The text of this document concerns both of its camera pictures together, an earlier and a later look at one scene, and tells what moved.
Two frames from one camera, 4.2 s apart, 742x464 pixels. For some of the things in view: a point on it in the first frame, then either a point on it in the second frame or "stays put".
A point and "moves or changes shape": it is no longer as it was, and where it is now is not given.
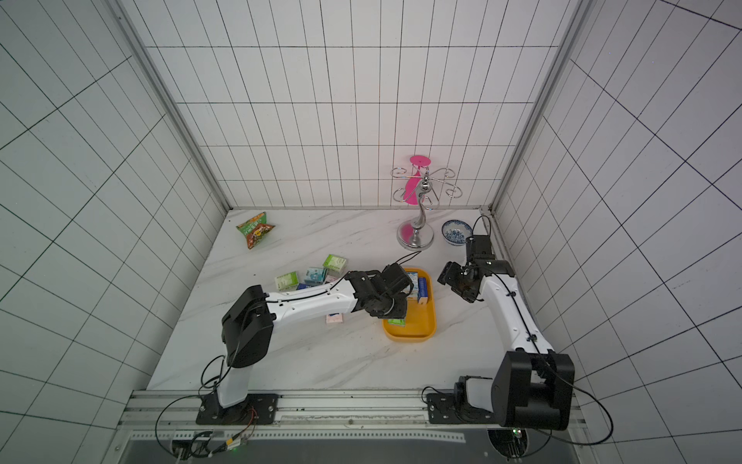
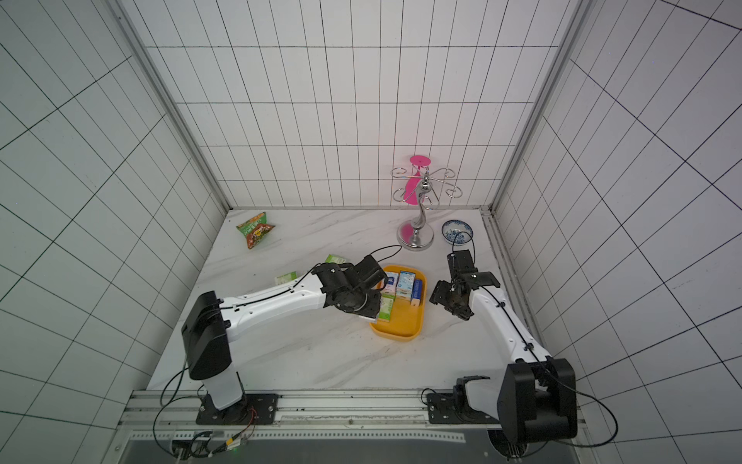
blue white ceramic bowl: (455, 232) stays put
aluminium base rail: (333, 417) stays put
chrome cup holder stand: (417, 234) stays put
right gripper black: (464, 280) to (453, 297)
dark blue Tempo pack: (422, 294) moves or changes shape
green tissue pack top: (334, 265) stays put
